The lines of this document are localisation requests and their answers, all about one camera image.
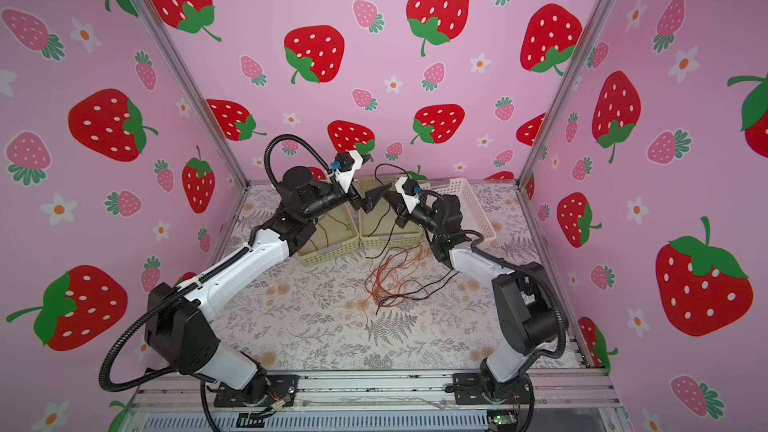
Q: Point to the white perforated basket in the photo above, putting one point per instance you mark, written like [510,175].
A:
[473,215]

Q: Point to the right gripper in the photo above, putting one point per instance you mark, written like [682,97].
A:
[400,207]

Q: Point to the green basket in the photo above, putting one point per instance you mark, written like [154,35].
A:
[336,235]
[379,232]

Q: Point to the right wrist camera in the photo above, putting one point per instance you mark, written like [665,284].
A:
[409,190]

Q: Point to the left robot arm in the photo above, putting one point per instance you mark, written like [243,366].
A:
[177,320]

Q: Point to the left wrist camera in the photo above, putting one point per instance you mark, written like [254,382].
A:
[343,169]

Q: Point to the middle green basket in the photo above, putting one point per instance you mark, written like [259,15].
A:
[379,232]

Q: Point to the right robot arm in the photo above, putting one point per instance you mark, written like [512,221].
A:
[530,315]

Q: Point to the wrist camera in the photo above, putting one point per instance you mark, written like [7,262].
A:
[343,169]
[409,190]

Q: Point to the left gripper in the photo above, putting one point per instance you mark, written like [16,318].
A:
[349,198]

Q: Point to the left green basket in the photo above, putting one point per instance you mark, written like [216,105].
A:
[336,235]

